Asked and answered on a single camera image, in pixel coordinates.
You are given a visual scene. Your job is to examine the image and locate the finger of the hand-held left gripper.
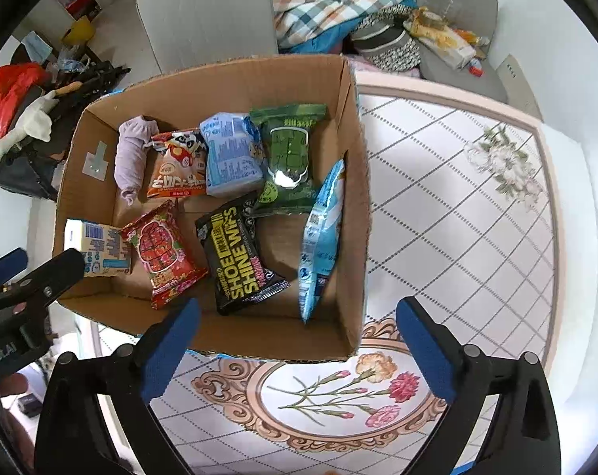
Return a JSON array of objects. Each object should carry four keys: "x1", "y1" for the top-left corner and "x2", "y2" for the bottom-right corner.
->
[
  {"x1": 0, "y1": 247, "x2": 86, "y2": 318},
  {"x1": 0, "y1": 249, "x2": 29, "y2": 295}
]

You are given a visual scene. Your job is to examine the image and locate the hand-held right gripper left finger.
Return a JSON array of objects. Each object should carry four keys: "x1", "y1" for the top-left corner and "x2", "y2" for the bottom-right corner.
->
[{"x1": 34, "y1": 298, "x2": 202, "y2": 475}]

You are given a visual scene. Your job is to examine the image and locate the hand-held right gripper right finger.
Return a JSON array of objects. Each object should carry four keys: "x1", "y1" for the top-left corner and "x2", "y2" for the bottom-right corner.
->
[{"x1": 395, "y1": 296, "x2": 562, "y2": 475}]

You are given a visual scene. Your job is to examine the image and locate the white blue small carton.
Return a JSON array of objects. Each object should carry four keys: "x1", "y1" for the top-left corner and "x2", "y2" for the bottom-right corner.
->
[{"x1": 63, "y1": 218, "x2": 132, "y2": 278}]

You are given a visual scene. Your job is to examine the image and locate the red snack packet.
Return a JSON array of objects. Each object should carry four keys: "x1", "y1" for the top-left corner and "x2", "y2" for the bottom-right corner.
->
[{"x1": 119, "y1": 200, "x2": 210, "y2": 310}]

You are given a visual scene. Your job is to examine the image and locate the black shoe wipes packet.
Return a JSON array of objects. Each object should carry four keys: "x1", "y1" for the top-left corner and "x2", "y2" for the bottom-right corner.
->
[{"x1": 195, "y1": 191, "x2": 291, "y2": 316}]

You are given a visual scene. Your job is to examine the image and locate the purple cloth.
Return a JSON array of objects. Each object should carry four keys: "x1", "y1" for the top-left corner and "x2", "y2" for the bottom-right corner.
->
[{"x1": 114, "y1": 115, "x2": 156, "y2": 207}]

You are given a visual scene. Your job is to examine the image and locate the long blue white packet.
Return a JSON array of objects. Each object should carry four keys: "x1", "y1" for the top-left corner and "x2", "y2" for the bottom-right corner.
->
[{"x1": 297, "y1": 159, "x2": 346, "y2": 324}]

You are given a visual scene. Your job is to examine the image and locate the cardboard box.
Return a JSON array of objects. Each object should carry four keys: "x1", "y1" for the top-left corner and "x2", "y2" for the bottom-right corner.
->
[{"x1": 55, "y1": 54, "x2": 372, "y2": 363}]

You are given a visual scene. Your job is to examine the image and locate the orange cartoon snack packet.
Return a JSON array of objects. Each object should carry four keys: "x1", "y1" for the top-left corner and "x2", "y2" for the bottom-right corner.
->
[{"x1": 145, "y1": 129, "x2": 209, "y2": 200}]

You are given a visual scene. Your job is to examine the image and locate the light blue tissue packet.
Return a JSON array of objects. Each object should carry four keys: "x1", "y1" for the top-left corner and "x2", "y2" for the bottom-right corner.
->
[{"x1": 199, "y1": 111, "x2": 263, "y2": 197}]

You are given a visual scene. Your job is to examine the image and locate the green snack packet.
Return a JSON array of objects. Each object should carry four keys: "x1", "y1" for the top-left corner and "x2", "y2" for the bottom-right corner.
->
[{"x1": 249, "y1": 103, "x2": 328, "y2": 217}]

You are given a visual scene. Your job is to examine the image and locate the person's left hand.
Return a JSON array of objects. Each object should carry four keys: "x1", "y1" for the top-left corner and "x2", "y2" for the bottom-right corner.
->
[{"x1": 0, "y1": 373, "x2": 30, "y2": 401}]

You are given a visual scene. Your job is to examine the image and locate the small black box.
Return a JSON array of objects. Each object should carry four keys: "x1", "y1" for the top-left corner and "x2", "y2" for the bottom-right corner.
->
[{"x1": 17, "y1": 392, "x2": 45, "y2": 418}]

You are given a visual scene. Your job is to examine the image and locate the white goose plush toy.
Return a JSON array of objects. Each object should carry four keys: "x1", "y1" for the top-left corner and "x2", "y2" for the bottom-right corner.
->
[{"x1": 0, "y1": 82, "x2": 84, "y2": 165}]

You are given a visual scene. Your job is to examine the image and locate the red plastic bag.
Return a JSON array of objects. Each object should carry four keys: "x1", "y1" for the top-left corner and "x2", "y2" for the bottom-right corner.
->
[{"x1": 0, "y1": 63, "x2": 50, "y2": 154}]

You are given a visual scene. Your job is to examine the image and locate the light blue cloth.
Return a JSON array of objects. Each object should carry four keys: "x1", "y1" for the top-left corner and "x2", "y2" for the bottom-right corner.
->
[{"x1": 22, "y1": 30, "x2": 55, "y2": 63}]

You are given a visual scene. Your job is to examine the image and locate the yellow bag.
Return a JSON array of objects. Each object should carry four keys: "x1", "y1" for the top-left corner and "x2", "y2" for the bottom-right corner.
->
[{"x1": 61, "y1": 16, "x2": 97, "y2": 46}]

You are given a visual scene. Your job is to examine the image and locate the grey padded chair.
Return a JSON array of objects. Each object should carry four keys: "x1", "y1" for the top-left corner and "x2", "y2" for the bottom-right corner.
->
[{"x1": 415, "y1": 0, "x2": 509, "y2": 106}]

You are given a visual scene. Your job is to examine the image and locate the grey upholstered chair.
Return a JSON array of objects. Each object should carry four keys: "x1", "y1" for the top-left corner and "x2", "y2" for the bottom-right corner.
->
[{"x1": 135, "y1": 0, "x2": 280, "y2": 78}]

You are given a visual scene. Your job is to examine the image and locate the patterned black white hat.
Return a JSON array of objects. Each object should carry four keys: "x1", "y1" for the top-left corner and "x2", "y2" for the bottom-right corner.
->
[{"x1": 350, "y1": 4, "x2": 423, "y2": 76}]

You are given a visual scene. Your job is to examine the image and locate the yellow white packet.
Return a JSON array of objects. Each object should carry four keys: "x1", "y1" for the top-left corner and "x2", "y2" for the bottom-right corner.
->
[{"x1": 409, "y1": 7, "x2": 478, "y2": 70}]

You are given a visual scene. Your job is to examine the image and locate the blue quilt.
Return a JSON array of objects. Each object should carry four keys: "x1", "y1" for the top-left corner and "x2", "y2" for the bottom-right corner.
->
[{"x1": 279, "y1": 0, "x2": 419, "y2": 56}]

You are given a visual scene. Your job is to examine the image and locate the brown tape roll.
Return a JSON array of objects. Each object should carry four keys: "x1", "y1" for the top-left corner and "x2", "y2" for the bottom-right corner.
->
[{"x1": 417, "y1": 9, "x2": 446, "y2": 33}]

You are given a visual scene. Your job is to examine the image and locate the clear plastic bottle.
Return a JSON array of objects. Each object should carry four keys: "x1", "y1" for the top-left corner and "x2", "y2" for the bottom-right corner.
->
[{"x1": 442, "y1": 0, "x2": 463, "y2": 28}]

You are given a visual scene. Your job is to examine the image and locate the plaid blanket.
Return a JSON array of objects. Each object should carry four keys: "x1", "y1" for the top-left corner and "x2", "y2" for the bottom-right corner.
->
[{"x1": 265, "y1": 0, "x2": 419, "y2": 53}]

